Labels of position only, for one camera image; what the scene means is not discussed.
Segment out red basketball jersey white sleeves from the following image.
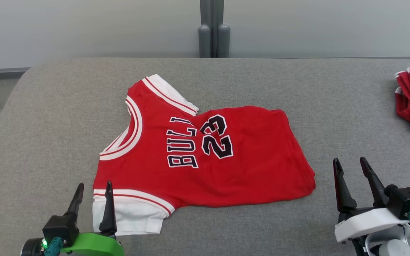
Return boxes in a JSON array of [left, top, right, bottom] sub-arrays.
[[92, 74, 316, 236]]

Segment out grey fabric sofa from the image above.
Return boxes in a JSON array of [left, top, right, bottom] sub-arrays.
[[0, 57, 410, 256]]

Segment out grey cylindrical post cap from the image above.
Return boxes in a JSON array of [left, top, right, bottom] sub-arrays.
[[198, 24, 211, 58], [217, 23, 231, 58]]

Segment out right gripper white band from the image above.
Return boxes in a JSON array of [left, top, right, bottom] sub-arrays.
[[333, 157, 410, 244]]

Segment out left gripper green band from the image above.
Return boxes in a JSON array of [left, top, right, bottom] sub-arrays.
[[60, 181, 124, 256]]

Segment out teal left cable connector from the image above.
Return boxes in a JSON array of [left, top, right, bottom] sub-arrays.
[[44, 236, 64, 256]]

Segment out grey partition post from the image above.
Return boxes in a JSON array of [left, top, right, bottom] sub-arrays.
[[200, 0, 224, 58]]

